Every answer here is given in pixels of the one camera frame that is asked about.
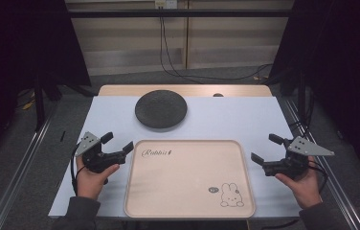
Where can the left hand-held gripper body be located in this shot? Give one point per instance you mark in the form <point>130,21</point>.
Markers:
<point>96,161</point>

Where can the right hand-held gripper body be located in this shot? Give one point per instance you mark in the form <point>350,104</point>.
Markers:
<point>291,166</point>

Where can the person's left hand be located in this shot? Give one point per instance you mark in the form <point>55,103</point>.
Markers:
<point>90,185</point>

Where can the person's right hand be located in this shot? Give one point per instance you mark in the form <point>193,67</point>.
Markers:
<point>305,188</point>

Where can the small black stick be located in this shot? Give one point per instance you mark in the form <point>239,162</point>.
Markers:
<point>62,136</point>

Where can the white table cover sheet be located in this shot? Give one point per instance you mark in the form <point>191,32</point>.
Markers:
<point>232,121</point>

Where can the dark grey round plate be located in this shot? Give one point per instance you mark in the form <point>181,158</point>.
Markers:
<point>161,108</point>

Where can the beige tray with rabbit print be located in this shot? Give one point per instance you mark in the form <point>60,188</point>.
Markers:
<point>184,185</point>

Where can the wooden table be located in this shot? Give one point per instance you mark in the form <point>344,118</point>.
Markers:
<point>168,90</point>

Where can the black metal stand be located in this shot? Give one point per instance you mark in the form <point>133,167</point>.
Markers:
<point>39,105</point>

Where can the yellow floor tape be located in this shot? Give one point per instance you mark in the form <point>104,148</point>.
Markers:
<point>28,104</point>

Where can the black curtain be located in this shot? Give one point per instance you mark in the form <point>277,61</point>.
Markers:
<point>344,80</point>
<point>15,64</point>

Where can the black horizontal bar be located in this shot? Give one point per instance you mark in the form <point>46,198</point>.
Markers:
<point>181,13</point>

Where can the aluminium floor rail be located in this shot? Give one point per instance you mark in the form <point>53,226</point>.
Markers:
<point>18,172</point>
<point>337,188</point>

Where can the white wall socket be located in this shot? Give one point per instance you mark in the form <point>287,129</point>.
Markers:
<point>166,4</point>

